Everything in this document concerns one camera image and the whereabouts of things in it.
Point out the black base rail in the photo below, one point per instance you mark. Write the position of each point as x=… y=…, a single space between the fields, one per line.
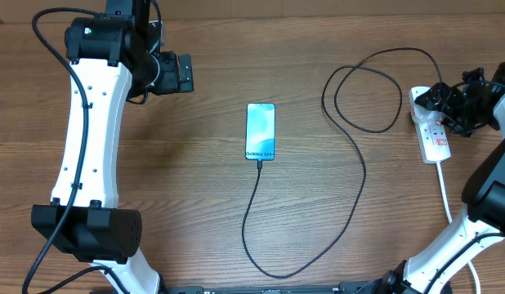
x=341 y=288

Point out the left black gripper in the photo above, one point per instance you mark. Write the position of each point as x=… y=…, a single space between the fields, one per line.
x=172 y=83

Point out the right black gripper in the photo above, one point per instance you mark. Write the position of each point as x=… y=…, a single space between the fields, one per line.
x=466 y=124

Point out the blue screen smartphone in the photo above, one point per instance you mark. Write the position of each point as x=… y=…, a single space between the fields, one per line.
x=260 y=132

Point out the white power strip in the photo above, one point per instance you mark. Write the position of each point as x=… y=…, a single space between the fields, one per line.
x=432 y=138

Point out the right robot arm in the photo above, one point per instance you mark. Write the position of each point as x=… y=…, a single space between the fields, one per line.
x=479 y=224

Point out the white charger adapter plug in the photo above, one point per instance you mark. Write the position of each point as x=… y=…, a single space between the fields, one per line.
x=422 y=115

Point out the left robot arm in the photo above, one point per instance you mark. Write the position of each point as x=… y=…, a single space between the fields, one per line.
x=113 y=58

